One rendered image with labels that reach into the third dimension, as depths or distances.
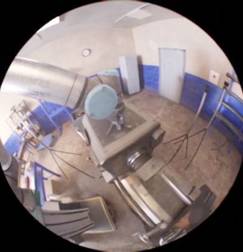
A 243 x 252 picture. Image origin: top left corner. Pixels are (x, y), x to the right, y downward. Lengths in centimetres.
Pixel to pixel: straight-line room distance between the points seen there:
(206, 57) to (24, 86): 329
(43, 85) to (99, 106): 14
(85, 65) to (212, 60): 423
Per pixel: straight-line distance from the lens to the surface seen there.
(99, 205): 156
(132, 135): 51
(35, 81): 19
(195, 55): 326
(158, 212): 97
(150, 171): 55
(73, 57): 358
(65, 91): 19
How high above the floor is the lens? 174
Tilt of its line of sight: 45 degrees down
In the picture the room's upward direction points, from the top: 13 degrees counter-clockwise
